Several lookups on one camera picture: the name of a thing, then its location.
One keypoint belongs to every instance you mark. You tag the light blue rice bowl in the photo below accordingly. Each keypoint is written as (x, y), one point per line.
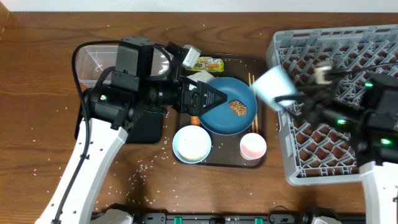
(191, 144)

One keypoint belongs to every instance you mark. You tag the brown serving tray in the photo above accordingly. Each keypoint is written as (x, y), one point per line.
(225, 151)

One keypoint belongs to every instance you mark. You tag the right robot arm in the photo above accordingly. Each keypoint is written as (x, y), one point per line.
(372, 127)

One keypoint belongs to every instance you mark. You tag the small blue cup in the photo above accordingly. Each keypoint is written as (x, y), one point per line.
(275, 82)

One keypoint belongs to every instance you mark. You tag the orange carrot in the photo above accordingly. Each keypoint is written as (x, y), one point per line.
(195, 121)

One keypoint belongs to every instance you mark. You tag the yellow green snack wrapper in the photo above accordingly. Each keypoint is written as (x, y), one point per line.
(209, 64)

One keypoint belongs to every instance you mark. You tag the grey dishwasher rack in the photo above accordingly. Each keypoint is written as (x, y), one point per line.
(314, 156)

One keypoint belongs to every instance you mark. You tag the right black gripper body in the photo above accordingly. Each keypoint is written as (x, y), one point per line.
(310, 104)

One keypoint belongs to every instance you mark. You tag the black rectangular tray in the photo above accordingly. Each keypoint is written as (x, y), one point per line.
(149, 127)

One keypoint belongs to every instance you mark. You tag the blue plate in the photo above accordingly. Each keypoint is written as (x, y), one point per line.
(222, 119)

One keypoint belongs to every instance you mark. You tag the brown food scrap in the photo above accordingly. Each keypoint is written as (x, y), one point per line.
(238, 108)

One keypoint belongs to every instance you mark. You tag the small pink cup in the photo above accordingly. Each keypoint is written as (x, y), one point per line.
(252, 146)

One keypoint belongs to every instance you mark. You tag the wooden chopstick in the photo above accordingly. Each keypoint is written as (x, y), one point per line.
(253, 125)
(256, 125)

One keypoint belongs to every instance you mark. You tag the white napkin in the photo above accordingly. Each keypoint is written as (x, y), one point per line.
(202, 76)

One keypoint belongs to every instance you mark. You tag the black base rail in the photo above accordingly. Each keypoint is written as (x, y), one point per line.
(162, 218)

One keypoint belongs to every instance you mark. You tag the clear plastic bin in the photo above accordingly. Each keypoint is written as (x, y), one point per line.
(93, 59)

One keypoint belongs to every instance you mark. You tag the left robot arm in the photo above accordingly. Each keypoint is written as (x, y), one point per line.
(145, 79)

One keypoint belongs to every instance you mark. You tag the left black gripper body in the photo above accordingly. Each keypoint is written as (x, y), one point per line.
(185, 98)

